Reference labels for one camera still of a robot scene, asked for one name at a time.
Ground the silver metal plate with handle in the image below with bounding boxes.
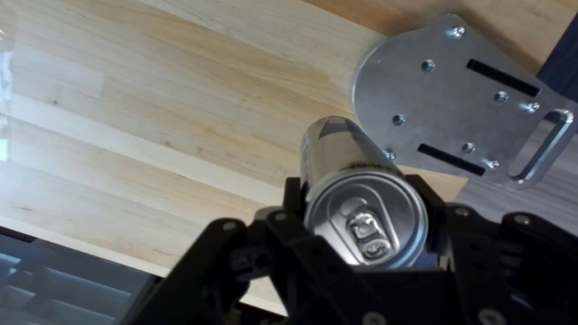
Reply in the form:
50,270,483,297
351,13,578,188

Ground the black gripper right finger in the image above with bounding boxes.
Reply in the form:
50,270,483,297
360,172,578,325

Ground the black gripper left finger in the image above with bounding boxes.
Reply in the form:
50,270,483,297
124,176,366,325

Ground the slim silver blue drink can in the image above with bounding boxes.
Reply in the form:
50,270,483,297
299,114,433,273

